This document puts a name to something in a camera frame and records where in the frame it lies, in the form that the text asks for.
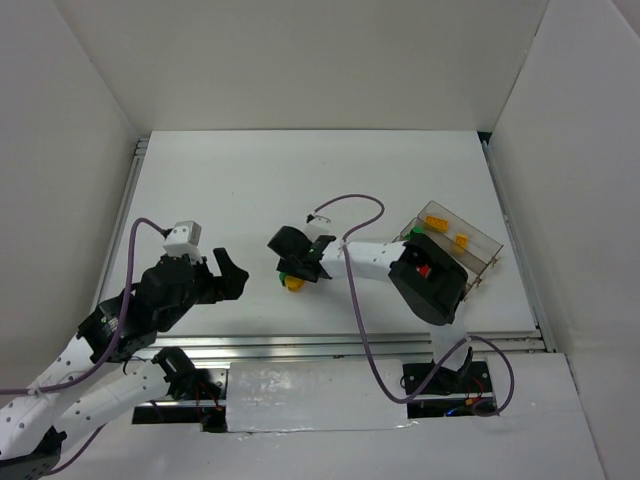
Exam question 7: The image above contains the yellow long lego brick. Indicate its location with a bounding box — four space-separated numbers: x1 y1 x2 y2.
425 215 449 233

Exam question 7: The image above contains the yellow rounded lego piece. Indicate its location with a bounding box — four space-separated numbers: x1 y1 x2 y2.
284 275 305 293

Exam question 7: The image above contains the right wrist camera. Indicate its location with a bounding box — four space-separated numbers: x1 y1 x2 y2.
304 213 331 235

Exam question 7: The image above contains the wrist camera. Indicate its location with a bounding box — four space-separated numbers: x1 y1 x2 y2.
163 220 203 264
304 213 331 235

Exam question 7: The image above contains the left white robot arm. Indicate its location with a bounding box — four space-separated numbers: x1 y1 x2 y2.
1 248 249 479

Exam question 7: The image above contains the white taped cover panel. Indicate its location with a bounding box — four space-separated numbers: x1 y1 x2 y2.
226 359 410 433

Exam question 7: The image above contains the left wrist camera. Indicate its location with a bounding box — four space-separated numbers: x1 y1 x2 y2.
163 220 203 264

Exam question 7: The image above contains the clear three-slot container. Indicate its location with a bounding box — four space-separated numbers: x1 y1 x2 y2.
395 200 504 299

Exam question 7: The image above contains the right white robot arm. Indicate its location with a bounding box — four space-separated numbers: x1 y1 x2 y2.
268 226 472 396

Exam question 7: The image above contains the yellow striped lego plate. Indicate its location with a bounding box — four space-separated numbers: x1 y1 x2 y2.
455 234 469 249

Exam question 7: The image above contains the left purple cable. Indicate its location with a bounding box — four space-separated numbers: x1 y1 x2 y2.
0 217 174 474

